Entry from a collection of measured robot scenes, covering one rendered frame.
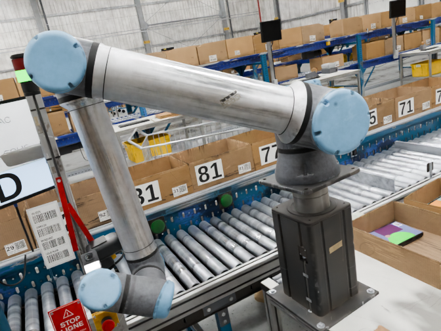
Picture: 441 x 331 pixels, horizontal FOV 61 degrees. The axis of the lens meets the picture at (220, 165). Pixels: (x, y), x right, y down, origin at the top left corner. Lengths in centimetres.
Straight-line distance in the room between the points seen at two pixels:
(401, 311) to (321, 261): 29
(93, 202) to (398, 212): 135
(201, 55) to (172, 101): 615
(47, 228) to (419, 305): 113
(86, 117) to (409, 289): 110
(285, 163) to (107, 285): 56
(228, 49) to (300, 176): 623
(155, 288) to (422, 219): 113
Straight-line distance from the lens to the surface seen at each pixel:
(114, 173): 97
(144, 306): 95
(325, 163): 108
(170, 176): 193
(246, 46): 741
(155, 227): 190
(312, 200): 113
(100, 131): 96
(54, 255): 127
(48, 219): 123
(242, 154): 210
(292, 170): 107
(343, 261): 124
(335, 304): 129
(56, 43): 80
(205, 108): 81
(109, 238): 124
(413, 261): 142
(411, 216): 172
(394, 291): 139
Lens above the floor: 158
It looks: 17 degrees down
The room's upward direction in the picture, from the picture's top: 11 degrees counter-clockwise
